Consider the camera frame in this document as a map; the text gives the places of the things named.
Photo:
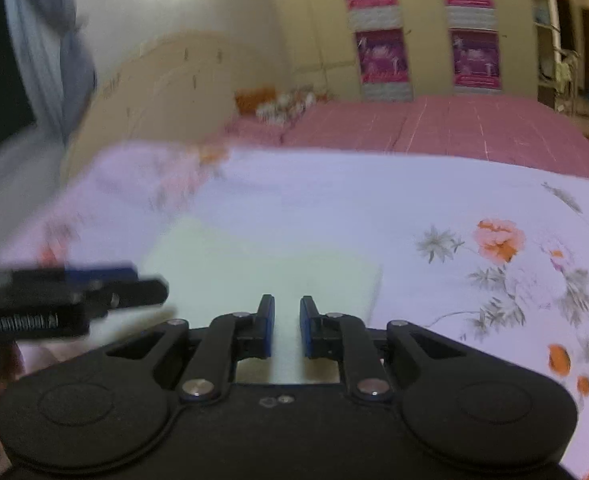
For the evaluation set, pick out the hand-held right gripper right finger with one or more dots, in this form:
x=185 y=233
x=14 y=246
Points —
x=304 y=325

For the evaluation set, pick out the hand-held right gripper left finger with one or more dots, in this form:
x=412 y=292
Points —
x=269 y=325

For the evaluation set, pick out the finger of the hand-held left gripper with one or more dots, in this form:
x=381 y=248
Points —
x=134 y=292
x=104 y=274

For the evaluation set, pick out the white knitted sweater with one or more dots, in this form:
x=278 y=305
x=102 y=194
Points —
x=274 y=260

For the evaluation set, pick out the floral lavender blanket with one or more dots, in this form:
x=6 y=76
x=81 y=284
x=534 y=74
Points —
x=424 y=210

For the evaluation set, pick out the cream curved headboard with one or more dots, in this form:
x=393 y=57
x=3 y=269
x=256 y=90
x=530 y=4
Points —
x=174 y=90

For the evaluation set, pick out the orange plaid pillow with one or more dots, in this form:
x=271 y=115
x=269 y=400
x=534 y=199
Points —
x=274 y=105

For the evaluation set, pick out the grey blue curtain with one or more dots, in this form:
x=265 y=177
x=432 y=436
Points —
x=49 y=50

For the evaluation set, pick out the pink checked bed sheet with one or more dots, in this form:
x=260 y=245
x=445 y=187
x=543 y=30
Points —
x=449 y=125

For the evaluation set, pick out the cream wardrobe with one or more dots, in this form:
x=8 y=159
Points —
x=314 y=20

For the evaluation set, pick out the light green cloth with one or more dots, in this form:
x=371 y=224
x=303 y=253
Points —
x=564 y=72

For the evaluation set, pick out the open wall shelf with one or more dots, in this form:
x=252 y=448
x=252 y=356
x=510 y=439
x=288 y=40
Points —
x=546 y=20

